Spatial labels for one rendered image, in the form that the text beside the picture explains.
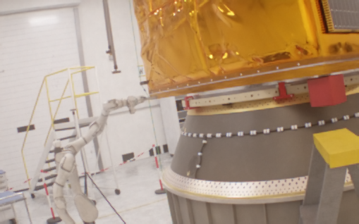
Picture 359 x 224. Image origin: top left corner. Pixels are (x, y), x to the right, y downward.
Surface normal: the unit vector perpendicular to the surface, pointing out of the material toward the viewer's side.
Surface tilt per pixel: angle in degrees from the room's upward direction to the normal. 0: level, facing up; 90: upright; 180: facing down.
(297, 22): 91
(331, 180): 87
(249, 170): 62
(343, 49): 95
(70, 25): 90
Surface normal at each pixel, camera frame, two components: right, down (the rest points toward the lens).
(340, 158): -0.22, 0.09
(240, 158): -0.61, -0.33
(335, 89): 0.48, -0.04
